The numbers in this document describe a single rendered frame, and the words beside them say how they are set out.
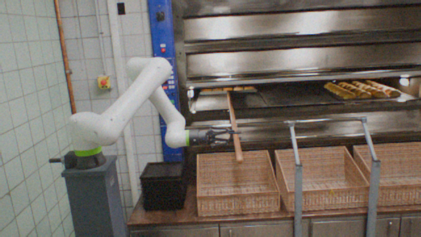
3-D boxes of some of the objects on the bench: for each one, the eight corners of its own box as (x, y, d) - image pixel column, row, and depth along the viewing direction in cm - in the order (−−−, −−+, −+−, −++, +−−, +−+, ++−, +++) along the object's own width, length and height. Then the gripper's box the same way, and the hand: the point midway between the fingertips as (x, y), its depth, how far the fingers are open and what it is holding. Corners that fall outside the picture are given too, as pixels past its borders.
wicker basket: (350, 177, 272) (351, 145, 265) (419, 173, 271) (423, 141, 264) (377, 207, 225) (379, 169, 218) (461, 203, 224) (466, 164, 217)
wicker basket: (198, 185, 274) (196, 153, 267) (268, 182, 274) (268, 149, 267) (197, 218, 227) (193, 180, 220) (281, 212, 227) (281, 174, 220)
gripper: (198, 122, 197) (240, 120, 196) (200, 148, 201) (241, 146, 200) (198, 126, 190) (241, 123, 189) (200, 153, 194) (242, 151, 193)
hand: (235, 135), depth 195 cm, fingers closed on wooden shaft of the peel, 3 cm apart
